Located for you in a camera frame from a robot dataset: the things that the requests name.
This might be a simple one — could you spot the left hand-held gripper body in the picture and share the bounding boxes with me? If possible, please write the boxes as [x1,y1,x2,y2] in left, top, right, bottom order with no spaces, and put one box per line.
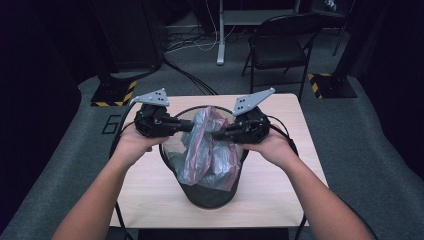
[129,87,174,138]

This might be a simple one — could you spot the grey plastic bin bag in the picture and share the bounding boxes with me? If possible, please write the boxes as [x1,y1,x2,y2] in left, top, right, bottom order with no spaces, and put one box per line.
[164,105,243,193]

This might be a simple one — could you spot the left hand-held gripper cable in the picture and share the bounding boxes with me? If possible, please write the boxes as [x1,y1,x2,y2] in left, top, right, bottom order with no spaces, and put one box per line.
[109,99,143,240]

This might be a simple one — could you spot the person's right hand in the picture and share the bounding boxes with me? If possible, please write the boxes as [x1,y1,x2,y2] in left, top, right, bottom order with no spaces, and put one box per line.
[239,126,298,168]

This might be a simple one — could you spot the black yellow striped base plate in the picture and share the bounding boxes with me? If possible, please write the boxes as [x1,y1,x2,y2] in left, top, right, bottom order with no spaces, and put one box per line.
[307,73,358,100]
[90,79,138,108]

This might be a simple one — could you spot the black floor cable bundle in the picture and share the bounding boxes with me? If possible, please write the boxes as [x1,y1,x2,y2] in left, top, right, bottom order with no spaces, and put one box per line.
[162,55,218,96]

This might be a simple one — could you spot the right hand-held gripper cable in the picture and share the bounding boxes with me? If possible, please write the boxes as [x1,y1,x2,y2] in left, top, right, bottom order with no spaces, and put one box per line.
[266,114,380,240]

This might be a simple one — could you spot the black stand post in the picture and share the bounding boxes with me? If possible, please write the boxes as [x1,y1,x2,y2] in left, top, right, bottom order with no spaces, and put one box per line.
[88,0,116,86]
[333,0,359,88]

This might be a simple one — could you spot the hand-held gripper cable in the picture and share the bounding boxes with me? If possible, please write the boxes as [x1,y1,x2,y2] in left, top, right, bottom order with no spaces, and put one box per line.
[109,99,143,240]
[266,114,380,240]

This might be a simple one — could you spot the person's left hand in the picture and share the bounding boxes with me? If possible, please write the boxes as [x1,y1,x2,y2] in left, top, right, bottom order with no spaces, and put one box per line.
[114,123,169,167]

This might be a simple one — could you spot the black mesh wastebasket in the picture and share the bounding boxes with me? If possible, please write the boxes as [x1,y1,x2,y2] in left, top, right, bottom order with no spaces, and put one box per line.
[158,104,250,210]

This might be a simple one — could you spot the white desk frame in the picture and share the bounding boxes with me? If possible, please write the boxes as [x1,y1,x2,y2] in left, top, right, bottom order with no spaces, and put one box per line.
[215,0,303,66]

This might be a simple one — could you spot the black folding chair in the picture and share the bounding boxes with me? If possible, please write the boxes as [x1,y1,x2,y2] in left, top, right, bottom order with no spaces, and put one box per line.
[241,13,326,101]

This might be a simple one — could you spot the black cabinet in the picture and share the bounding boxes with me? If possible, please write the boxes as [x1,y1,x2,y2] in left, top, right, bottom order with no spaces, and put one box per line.
[108,0,165,73]

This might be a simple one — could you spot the white floor cables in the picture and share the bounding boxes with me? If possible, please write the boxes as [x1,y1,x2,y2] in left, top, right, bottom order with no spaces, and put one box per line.
[164,0,234,54]

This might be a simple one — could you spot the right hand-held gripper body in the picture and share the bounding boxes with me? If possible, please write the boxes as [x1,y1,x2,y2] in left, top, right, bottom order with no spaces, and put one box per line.
[232,87,276,145]

